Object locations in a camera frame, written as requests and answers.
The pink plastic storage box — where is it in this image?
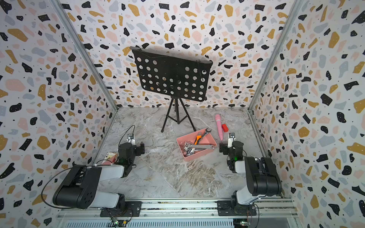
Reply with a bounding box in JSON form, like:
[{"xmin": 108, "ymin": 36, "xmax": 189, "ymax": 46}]
[{"xmin": 177, "ymin": 129, "xmax": 217, "ymax": 162}]

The large silver adjustable wrench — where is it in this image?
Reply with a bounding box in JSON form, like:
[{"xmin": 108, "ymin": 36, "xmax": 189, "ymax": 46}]
[{"xmin": 184, "ymin": 143, "xmax": 215, "ymax": 150}]

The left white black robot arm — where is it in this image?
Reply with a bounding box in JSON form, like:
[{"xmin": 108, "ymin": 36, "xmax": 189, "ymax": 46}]
[{"xmin": 40, "ymin": 142, "xmax": 145, "ymax": 213}]

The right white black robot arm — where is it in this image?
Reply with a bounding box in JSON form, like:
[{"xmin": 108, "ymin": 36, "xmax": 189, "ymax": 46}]
[{"xmin": 219, "ymin": 141, "xmax": 282, "ymax": 207}]

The playing card box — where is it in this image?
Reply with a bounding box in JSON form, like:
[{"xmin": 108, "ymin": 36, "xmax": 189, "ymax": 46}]
[{"xmin": 102, "ymin": 152, "xmax": 118, "ymax": 165}]

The small red block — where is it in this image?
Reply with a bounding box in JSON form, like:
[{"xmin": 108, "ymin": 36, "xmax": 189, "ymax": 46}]
[{"xmin": 222, "ymin": 124, "xmax": 229, "ymax": 133}]

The pink cylinder tube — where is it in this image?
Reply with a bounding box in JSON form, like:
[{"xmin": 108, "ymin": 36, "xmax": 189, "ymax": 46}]
[{"xmin": 215, "ymin": 114, "xmax": 224, "ymax": 141}]

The black perforated music stand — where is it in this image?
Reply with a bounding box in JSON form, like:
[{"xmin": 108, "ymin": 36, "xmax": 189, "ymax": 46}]
[{"xmin": 130, "ymin": 47, "xmax": 213, "ymax": 132}]

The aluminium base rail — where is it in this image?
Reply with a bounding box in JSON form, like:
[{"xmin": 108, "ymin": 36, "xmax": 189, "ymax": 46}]
[{"xmin": 55, "ymin": 197, "xmax": 302, "ymax": 228}]

